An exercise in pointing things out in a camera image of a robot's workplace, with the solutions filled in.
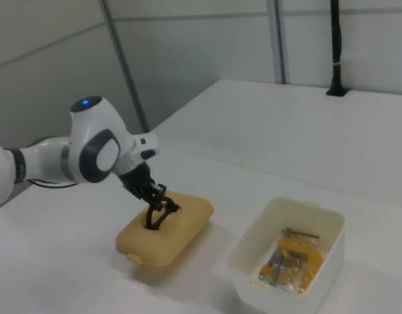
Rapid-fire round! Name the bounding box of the black clamp-on pole mount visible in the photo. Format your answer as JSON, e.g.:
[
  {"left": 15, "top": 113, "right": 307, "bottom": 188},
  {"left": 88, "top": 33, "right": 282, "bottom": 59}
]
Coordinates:
[{"left": 325, "top": 0, "right": 350, "bottom": 97}]

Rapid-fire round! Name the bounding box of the black lid handle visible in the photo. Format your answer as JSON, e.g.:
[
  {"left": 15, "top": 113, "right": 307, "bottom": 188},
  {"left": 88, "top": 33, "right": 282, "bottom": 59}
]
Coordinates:
[{"left": 142, "top": 196, "right": 182, "bottom": 232}]

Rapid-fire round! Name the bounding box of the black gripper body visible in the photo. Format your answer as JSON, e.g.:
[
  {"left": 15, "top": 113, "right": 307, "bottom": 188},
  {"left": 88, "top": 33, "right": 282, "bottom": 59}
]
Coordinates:
[{"left": 117, "top": 164, "right": 158, "bottom": 200}]

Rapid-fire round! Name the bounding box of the grey partition corner post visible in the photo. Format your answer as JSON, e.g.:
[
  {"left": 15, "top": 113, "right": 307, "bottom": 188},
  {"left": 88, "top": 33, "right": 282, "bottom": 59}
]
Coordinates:
[{"left": 101, "top": 0, "right": 151, "bottom": 133}]

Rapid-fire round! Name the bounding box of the white plastic case box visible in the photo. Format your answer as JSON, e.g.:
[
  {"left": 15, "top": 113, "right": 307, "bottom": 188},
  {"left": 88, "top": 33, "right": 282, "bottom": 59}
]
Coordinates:
[{"left": 226, "top": 196, "right": 347, "bottom": 304}]

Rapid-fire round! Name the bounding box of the tan tool case lid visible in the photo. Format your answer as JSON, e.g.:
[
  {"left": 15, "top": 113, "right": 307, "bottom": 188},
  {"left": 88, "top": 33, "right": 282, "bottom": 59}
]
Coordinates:
[{"left": 115, "top": 192, "right": 215, "bottom": 271}]

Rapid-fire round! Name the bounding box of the yellow C-clamp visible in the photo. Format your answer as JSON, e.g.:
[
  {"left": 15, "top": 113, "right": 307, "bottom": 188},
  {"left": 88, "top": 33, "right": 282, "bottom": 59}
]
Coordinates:
[{"left": 258, "top": 227, "right": 325, "bottom": 292}]

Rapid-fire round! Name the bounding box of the clear plastic bag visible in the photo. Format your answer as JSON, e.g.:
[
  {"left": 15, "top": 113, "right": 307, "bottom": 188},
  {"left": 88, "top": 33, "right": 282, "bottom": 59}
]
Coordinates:
[{"left": 259, "top": 234, "right": 330, "bottom": 294}]

